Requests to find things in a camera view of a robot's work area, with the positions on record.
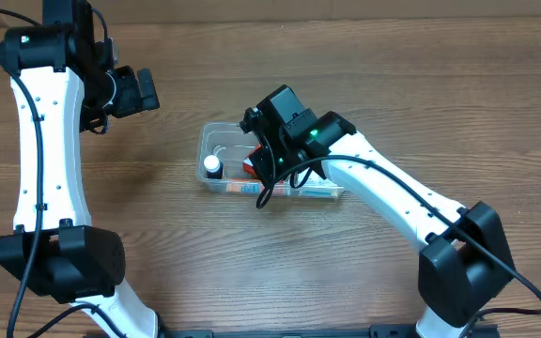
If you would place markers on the dark bottle white cap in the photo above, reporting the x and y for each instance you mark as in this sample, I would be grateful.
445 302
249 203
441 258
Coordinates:
214 167

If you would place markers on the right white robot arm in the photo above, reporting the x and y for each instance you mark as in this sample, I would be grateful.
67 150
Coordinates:
464 256

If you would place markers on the red Haleon box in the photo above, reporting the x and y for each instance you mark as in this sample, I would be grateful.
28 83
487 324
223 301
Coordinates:
247 164

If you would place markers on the blue VapoDrops box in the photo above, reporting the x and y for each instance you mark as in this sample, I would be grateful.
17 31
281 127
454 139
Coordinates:
318 192

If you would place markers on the orange tube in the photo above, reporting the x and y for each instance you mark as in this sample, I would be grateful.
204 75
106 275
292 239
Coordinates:
248 186

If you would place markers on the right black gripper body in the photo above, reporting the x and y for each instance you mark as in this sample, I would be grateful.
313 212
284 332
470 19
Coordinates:
255 120

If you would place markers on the clear plastic container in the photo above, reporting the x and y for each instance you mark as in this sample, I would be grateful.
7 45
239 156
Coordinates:
227 141

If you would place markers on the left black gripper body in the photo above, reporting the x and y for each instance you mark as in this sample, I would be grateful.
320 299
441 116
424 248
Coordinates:
146 89

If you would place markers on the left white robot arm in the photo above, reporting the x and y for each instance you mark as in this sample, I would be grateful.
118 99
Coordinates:
66 82

